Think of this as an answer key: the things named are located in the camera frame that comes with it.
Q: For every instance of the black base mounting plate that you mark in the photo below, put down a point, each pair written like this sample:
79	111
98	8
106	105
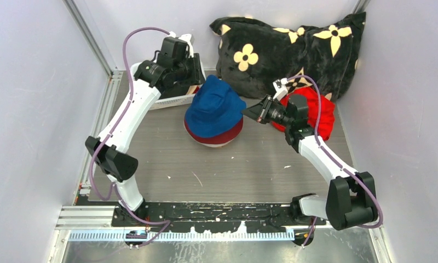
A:
202	217

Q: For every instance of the white plastic basket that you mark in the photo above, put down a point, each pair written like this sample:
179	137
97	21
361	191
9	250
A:
168	101

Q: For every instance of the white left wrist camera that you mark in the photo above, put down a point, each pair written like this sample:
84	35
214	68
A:
188	38

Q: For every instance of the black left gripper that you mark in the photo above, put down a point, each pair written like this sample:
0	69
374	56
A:
196	75

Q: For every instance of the black hat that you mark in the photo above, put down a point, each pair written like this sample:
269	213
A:
178	90

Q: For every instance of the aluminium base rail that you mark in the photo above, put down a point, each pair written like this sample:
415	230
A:
110	223

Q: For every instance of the blue bucket hat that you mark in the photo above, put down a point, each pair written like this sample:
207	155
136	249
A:
215	108

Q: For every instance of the dark red bucket hat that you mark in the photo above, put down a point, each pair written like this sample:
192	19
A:
225	136

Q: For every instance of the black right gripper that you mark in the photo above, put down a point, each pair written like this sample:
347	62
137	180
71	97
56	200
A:
260	111

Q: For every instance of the grey bucket hat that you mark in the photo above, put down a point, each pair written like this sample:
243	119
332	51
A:
215	144

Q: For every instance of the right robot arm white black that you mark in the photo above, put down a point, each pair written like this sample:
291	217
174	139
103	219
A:
351	198

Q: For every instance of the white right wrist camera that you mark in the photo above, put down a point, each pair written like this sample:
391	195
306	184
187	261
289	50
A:
280	88

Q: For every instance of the black floral pillow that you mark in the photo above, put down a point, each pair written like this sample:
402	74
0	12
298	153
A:
253	54

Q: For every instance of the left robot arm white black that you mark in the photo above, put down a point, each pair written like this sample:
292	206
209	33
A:
109	148

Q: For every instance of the red cloth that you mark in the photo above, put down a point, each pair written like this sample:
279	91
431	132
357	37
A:
327	118

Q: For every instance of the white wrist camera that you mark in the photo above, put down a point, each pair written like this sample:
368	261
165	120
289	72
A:
188	38
280	88

